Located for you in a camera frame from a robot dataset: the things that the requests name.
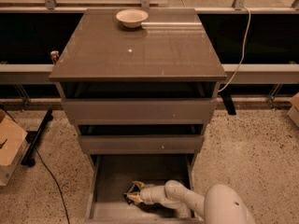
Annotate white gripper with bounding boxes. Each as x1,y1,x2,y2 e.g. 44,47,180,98
127,181,154,204

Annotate black rxbar blueberry wrapper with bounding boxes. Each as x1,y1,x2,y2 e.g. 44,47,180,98
123,193,132,203

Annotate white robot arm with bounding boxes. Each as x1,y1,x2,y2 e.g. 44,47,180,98
123,180,256,224

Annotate grey open bottom drawer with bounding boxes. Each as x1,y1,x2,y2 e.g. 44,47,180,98
84,154,204,224

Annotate grey middle drawer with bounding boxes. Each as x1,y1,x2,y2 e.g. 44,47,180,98
78,135,204,154

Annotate grey top drawer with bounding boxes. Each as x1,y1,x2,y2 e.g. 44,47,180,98
62,99,216,125

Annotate grey drawer cabinet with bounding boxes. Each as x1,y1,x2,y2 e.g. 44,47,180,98
48,7,228,170

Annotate black stand leg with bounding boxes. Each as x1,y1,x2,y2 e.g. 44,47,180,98
21,109,53,167

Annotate cardboard box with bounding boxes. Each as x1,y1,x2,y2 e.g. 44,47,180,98
0,110,27,186

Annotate red soda can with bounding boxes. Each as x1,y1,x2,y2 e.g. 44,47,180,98
50,50,60,64

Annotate white ceramic bowl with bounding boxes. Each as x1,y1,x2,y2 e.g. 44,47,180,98
116,9,149,28

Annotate box at right edge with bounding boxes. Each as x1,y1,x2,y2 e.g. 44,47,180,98
288,92,299,127

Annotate black floor cable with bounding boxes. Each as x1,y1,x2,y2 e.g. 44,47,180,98
0,105,71,224

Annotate white power cable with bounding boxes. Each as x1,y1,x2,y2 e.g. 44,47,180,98
218,7,252,94

